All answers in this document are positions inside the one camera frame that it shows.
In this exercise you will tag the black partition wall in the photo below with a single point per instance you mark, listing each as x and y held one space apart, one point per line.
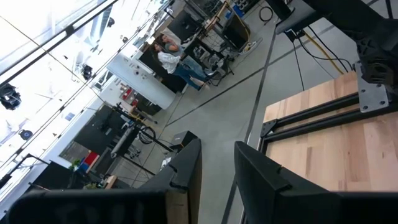
174 82

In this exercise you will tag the person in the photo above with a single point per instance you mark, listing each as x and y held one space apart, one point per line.
174 47
169 60

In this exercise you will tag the black cabinet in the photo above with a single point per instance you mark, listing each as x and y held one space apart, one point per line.
234 31

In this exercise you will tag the black table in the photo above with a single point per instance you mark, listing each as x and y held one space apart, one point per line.
56 177

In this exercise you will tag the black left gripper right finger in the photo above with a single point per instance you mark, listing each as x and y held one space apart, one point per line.
264 193

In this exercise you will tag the black ceiling spotlight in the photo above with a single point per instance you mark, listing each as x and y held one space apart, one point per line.
25 134
9 96
87 72
110 21

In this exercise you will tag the grey equipment stand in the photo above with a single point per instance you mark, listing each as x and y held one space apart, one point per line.
295 20

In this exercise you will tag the white cylindrical kiosk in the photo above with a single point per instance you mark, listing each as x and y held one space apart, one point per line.
140 79

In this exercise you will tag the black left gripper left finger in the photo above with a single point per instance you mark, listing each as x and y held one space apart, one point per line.
186 168

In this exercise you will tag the black monitor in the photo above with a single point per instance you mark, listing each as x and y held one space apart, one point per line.
183 26

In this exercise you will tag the black robot station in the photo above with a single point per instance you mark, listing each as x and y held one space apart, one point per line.
99 130

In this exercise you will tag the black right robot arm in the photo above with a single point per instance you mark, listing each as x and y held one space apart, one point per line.
376 46

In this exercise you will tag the red panel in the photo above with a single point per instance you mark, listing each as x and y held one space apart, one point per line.
91 158

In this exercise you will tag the black floor box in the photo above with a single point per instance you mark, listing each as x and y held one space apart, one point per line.
183 137

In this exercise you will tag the wooden work table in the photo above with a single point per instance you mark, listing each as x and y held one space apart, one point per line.
311 113

